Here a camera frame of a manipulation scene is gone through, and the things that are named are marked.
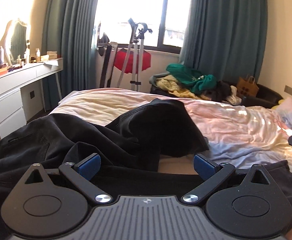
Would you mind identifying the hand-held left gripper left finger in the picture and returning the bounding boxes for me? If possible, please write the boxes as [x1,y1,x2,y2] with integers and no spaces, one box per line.
[23,153,113,204]

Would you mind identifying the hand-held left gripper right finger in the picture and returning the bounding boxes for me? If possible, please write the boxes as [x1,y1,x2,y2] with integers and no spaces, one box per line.
[182,154,270,203]

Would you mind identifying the black pants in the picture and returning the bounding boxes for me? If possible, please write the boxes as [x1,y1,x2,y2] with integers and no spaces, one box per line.
[0,98,292,220]

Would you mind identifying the black clothes pile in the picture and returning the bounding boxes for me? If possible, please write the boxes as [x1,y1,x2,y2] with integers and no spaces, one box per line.
[203,81,233,103]

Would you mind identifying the pastel pillow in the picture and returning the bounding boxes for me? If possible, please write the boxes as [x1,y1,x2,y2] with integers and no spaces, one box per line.
[271,97,292,135]

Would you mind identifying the bed with pink duvet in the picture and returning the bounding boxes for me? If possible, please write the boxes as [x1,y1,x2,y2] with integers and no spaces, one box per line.
[47,88,292,183]

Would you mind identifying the black leather sofa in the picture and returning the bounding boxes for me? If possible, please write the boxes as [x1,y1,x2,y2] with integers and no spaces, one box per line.
[150,74,284,109]

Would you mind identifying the brown paper bag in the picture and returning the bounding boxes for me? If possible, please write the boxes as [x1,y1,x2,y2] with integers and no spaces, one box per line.
[236,75,260,97]

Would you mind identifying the white cloth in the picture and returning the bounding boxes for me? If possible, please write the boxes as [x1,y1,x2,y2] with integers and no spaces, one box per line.
[227,85,242,105]

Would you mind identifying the yellow knit blanket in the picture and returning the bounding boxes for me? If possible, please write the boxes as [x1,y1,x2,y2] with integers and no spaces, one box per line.
[156,75,204,99]

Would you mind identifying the green garment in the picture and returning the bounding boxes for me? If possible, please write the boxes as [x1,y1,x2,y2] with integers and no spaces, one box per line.
[166,64,217,94]

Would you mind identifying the white dressing table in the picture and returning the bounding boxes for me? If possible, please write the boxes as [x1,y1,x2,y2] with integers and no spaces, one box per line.
[0,57,64,140]

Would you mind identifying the white paper sheet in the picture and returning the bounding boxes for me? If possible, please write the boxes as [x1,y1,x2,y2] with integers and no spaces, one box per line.
[39,57,63,67]

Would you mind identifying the white standing appliance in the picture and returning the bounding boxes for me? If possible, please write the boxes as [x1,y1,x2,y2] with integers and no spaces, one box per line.
[100,41,119,88]

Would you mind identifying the red cloth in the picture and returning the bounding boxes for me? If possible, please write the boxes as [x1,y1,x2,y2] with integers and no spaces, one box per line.
[113,49,152,74]

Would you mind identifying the group of cosmetic bottles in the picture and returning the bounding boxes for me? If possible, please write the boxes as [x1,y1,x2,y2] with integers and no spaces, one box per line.
[0,45,42,67]

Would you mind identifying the dark hanging object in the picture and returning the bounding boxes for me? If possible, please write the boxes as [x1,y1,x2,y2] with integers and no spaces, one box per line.
[97,21,111,57]

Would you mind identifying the teal curtain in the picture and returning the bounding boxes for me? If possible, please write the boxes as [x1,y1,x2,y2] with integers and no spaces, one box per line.
[180,0,268,85]
[42,0,104,92]

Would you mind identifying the white tripod with black head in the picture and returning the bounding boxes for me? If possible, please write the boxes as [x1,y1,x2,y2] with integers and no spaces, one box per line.
[130,22,153,92]

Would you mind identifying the vanity mirror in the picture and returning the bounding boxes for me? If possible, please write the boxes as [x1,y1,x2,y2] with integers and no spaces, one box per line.
[0,18,31,65]

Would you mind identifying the window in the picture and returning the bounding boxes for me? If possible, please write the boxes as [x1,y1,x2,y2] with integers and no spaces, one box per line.
[93,0,194,55]

